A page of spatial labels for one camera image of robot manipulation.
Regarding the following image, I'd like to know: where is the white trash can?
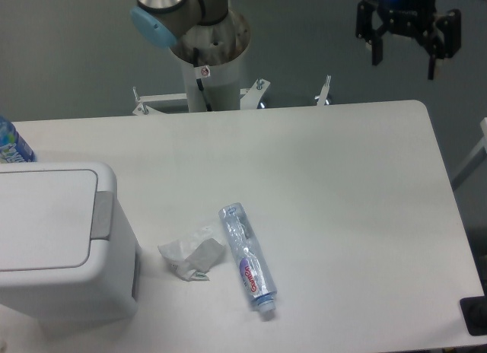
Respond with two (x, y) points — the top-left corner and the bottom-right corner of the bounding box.
(1, 162), (142, 321)

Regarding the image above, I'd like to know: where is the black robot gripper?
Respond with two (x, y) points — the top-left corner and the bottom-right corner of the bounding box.
(355, 0), (462, 80)

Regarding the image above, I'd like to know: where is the grey trash can push button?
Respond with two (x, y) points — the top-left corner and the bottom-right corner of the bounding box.
(91, 191), (113, 240)

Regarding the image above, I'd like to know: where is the crushed clear plastic water bottle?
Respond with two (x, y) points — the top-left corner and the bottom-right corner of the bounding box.
(218, 203), (277, 316)

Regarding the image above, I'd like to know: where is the white frame bar right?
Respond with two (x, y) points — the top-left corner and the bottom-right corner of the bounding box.
(450, 118), (486, 191)

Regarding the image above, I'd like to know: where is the black cable on pedestal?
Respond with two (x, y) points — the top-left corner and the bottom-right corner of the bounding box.
(192, 46), (213, 112)

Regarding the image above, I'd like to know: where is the black clamp at table edge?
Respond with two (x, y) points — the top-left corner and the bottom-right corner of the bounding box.
(460, 296), (486, 336)

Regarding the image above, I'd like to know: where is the blue labelled bottle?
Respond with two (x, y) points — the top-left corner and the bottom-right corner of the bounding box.
(1, 116), (37, 164)

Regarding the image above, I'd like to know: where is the crumpled white plastic wrapper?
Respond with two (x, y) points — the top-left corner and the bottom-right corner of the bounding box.
(158, 226), (226, 281)

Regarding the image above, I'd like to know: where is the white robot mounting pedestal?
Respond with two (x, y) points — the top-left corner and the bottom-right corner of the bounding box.
(131, 8), (333, 116)

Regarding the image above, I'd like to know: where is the white trash can lid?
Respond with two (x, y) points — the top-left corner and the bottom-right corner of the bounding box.
(1, 170), (97, 272)

